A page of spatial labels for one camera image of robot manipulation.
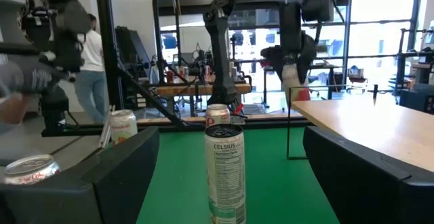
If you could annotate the Diet Coke can large lettering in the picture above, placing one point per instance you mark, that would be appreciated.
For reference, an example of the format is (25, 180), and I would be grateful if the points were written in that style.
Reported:
(217, 113)

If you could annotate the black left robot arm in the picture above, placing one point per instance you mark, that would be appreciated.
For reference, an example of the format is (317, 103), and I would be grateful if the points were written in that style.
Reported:
(220, 54)

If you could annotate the black equipment box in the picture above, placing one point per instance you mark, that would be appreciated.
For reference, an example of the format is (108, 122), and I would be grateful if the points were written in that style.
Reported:
(417, 98)

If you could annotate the small red clip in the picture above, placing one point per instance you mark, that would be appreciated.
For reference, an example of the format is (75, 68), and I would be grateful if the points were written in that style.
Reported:
(239, 108)

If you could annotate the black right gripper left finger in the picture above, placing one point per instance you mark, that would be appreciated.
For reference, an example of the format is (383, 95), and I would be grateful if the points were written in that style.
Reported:
(101, 190)

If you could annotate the background red can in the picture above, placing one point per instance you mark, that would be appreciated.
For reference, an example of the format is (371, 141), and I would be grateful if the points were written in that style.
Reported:
(170, 77)

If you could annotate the black aluminium table frame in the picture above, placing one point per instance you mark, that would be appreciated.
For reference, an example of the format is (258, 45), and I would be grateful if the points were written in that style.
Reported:
(105, 47)

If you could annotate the Diet Coke can script lettering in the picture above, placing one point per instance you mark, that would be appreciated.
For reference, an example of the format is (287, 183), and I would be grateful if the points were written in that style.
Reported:
(30, 171)

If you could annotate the black leaning equipment rack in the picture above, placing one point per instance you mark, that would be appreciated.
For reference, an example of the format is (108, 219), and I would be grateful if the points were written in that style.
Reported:
(135, 51)

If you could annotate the black equipment stand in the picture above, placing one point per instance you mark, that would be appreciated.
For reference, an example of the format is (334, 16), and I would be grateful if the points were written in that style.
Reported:
(402, 61)

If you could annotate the background black robot arm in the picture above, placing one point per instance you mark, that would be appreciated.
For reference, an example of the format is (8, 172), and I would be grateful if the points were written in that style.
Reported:
(64, 47)

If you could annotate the background black desk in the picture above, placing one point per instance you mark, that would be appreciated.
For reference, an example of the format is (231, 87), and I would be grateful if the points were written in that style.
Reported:
(330, 81)

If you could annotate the person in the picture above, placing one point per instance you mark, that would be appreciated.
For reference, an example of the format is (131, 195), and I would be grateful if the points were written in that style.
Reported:
(91, 54)

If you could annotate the background wooden workbench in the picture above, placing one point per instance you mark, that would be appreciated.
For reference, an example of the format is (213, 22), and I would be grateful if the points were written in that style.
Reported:
(200, 89)

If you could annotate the small wooden shelf black legs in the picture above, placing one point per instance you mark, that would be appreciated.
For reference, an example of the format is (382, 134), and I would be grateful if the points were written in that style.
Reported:
(373, 125)

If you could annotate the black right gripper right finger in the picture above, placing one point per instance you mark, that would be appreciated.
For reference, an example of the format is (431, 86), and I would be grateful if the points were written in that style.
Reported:
(373, 190)

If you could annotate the white aluminium profile strip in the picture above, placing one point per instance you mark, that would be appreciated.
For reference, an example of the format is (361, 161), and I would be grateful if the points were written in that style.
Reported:
(105, 129)

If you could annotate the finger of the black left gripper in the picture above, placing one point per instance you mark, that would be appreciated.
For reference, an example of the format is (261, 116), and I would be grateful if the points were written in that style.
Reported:
(308, 66)
(278, 69)

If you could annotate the white Celsius can black lid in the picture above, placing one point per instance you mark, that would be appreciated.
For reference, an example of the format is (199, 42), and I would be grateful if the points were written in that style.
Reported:
(225, 173)

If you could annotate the large glass window front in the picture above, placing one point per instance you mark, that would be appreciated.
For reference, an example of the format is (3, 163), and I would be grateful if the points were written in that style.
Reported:
(379, 3)

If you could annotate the background pale can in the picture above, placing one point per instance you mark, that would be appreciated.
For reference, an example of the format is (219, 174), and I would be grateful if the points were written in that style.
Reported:
(207, 73)
(183, 72)

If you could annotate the office chair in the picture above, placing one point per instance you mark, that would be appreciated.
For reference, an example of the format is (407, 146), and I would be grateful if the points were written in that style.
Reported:
(356, 73)

